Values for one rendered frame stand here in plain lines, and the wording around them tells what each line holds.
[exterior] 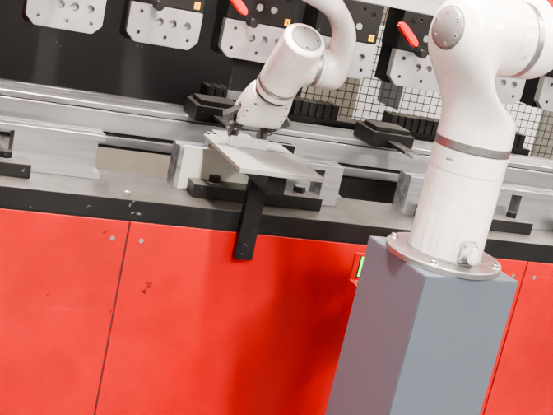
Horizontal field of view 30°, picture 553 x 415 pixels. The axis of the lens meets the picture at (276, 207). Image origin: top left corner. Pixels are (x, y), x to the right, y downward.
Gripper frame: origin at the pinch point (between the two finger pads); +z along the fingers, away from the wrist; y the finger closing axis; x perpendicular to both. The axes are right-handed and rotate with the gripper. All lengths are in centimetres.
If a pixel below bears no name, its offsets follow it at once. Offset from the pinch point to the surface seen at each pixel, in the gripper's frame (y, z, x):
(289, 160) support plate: -6.7, -4.3, 8.8
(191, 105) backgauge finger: 4.1, 20.3, -22.1
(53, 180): 38.7, 11.3, 9.7
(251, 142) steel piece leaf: -0.3, -0.9, 2.6
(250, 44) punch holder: 2.3, -12.2, -14.1
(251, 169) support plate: 5.4, -11.4, 17.3
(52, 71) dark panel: 33, 39, -42
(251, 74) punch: -0.5, -4.9, -12.5
